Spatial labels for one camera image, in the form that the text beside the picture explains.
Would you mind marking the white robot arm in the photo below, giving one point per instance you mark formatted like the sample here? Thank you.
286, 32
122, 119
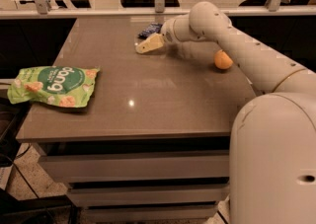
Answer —
272, 159

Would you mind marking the green rice chip bag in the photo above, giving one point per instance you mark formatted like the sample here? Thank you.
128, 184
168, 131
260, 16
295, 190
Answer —
59, 86

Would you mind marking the orange fruit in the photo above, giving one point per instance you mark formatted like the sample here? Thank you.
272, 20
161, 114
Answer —
222, 60

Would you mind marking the grey drawer cabinet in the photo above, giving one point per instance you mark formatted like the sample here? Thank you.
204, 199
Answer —
153, 142

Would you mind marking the blue rxbar blueberry wrapper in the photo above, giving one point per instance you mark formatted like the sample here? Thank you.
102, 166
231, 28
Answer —
150, 30

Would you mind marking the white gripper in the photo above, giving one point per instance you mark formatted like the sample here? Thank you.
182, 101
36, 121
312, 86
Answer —
168, 34

